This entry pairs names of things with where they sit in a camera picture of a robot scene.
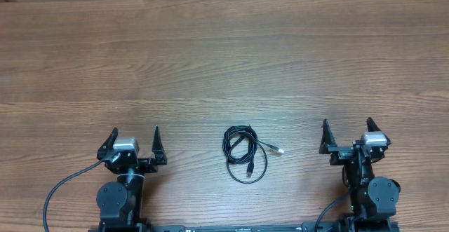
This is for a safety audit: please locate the black USB cable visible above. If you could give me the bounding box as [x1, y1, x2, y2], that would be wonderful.
[222, 125, 285, 185]

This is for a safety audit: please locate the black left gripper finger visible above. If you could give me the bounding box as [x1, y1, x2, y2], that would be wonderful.
[97, 128, 119, 160]
[152, 126, 168, 165]

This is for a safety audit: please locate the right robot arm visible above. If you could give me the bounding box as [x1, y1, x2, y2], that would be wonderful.
[314, 117, 401, 231]

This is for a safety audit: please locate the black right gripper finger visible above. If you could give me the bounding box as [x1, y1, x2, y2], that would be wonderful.
[319, 119, 337, 154]
[366, 117, 391, 145]

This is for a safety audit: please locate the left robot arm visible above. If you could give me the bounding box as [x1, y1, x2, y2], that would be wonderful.
[96, 128, 168, 231]

